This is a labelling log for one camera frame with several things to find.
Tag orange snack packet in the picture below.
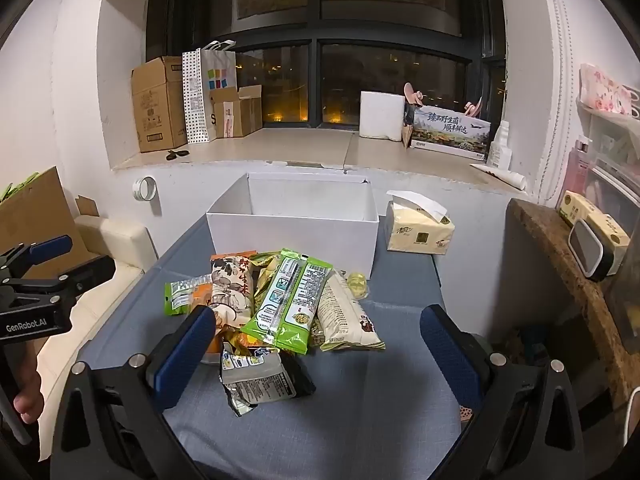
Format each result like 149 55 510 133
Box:
201 327 255 365

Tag small green snack packet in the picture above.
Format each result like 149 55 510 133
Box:
163 274 212 316

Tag silver black snack packet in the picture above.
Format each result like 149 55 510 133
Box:
219 341 316 417

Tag cartoon print snack bag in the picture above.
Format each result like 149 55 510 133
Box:
207 252 256 328

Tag cream noodle snack bag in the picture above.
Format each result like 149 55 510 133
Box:
309 271 386 352

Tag large green snack bag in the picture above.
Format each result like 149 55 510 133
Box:
241 248 333 354

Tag yellow Kuromi popcorn bag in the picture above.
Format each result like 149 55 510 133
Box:
250 252 281 311

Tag person's left hand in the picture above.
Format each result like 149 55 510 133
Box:
13 341 44 425

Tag cream sofa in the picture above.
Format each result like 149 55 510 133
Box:
37 213 161 461

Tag yellow jelly cup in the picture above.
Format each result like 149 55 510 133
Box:
346 272 369 300

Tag yellow tissue pack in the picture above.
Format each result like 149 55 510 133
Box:
385 190 454 256

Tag brown wooden side table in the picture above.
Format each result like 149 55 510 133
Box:
506 198 639 411

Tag white tape roll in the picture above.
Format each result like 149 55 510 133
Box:
131 176 157 203

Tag white framed mirror device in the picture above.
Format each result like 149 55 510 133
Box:
567 219 614 282

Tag rolled white paper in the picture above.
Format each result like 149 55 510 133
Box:
471 164 526 191

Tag white open storage box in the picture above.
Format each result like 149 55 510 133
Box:
206 172 378 276

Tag black scissors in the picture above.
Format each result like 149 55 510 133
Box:
166 150 190 162

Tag white spray bottle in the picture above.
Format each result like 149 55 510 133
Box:
487 120 512 170

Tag landscape printed long box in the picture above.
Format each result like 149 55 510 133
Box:
409 105 491 162

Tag clear plastic drawer organizer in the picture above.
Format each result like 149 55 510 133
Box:
562 103 639 233

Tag large brown cardboard box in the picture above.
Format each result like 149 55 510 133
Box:
131 56 186 153

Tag white foam box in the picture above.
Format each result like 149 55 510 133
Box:
359 91 406 142

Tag small open cardboard box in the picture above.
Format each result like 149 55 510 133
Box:
209 84 264 139

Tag white dotted paper bag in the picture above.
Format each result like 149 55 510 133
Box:
181 39 238 144

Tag pink floral pouch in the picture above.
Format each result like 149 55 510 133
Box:
579 63 639 118

